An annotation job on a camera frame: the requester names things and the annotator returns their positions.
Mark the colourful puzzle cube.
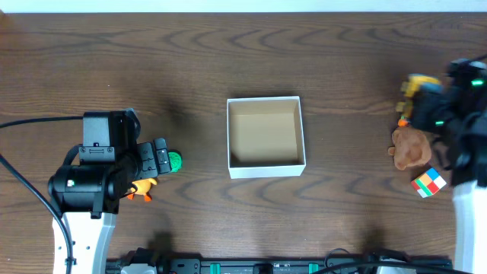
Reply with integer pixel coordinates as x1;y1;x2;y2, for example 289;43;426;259
411;168;447;198

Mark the yellow grey toy truck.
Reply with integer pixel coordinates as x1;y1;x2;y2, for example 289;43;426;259
396;74;441;120

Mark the brown plush bear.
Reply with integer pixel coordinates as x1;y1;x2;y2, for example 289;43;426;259
387;119;432;170

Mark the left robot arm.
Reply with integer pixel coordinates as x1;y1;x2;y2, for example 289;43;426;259
48;138;171;273

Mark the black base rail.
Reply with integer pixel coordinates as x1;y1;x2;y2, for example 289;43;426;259
105;248;454;274

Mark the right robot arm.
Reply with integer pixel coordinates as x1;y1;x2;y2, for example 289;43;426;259
406;56;486;273

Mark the orange duck toy blue hat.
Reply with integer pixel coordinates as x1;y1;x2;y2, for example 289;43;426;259
127;178;158;202

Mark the green round disc toy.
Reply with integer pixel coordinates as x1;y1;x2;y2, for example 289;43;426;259
168;151;183;173

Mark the white cardboard box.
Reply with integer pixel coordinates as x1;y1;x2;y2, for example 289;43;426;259
227;96;307;180

